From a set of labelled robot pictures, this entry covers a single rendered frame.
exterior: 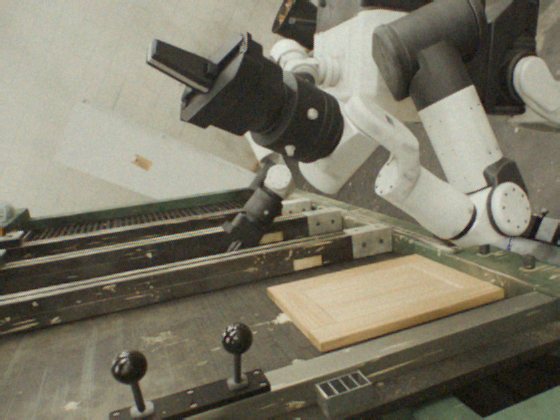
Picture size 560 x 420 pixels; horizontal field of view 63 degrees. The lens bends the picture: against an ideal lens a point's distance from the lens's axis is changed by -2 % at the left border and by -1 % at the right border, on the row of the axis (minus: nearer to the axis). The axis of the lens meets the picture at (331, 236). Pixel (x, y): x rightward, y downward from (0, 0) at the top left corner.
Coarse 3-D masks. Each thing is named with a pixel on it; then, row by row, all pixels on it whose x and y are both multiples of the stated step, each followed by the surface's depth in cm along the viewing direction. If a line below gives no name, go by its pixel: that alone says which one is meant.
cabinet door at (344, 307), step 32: (416, 256) 118; (288, 288) 103; (320, 288) 102; (352, 288) 101; (384, 288) 99; (416, 288) 98; (448, 288) 96; (480, 288) 94; (320, 320) 86; (352, 320) 84; (384, 320) 83; (416, 320) 85
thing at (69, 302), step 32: (384, 224) 131; (224, 256) 114; (256, 256) 114; (288, 256) 117; (352, 256) 125; (64, 288) 100; (96, 288) 100; (128, 288) 103; (160, 288) 106; (192, 288) 109; (0, 320) 93; (32, 320) 96; (64, 320) 98
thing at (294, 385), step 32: (448, 320) 77; (480, 320) 76; (512, 320) 77; (544, 320) 81; (352, 352) 69; (384, 352) 68; (416, 352) 70; (448, 352) 73; (288, 384) 62; (192, 416) 57; (224, 416) 58; (256, 416) 60
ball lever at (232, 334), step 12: (240, 324) 54; (228, 336) 53; (240, 336) 53; (252, 336) 54; (228, 348) 53; (240, 348) 53; (240, 360) 57; (240, 372) 59; (228, 384) 60; (240, 384) 60
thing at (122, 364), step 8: (120, 352) 49; (128, 352) 49; (136, 352) 49; (120, 360) 48; (128, 360) 48; (136, 360) 49; (144, 360) 49; (112, 368) 48; (120, 368) 48; (128, 368) 48; (136, 368) 48; (144, 368) 49; (112, 376) 48; (120, 376) 48; (128, 376) 48; (136, 376) 48; (144, 376) 50; (128, 384) 49; (136, 384) 51; (136, 392) 52; (136, 400) 53; (136, 408) 55; (144, 408) 55; (152, 408) 56; (136, 416) 55; (144, 416) 56
